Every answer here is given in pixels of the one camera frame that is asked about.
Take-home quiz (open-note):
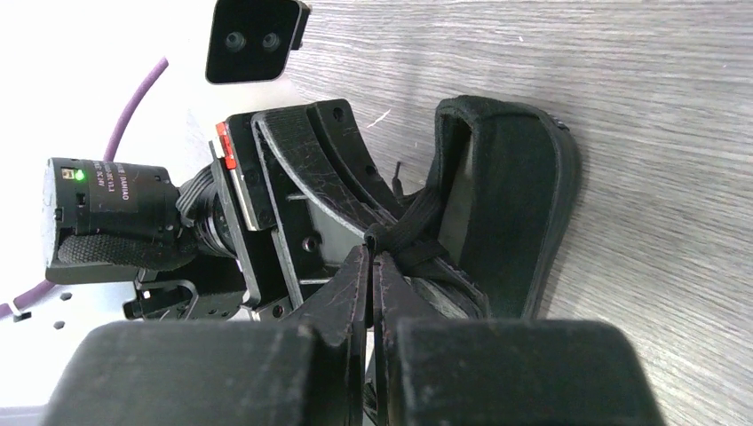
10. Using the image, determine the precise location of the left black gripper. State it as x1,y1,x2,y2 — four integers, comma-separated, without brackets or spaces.
211,99,404,320

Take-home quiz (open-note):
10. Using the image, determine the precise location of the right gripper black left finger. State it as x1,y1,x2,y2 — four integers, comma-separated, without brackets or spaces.
289,245,371,425

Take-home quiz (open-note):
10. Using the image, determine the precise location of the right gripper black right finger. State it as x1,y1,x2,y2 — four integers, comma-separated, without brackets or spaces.
371,253,440,425

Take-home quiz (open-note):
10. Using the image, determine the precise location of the black canvas shoe with laces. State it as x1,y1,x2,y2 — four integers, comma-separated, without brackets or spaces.
364,95,582,320

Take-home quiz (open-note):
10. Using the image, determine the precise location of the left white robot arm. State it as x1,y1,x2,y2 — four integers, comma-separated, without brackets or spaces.
43,99,403,320

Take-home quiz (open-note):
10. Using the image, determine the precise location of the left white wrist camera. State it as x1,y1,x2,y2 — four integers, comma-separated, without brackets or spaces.
205,0,312,84

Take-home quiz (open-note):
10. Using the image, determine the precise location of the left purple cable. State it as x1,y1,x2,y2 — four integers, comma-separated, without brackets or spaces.
0,57,170,319

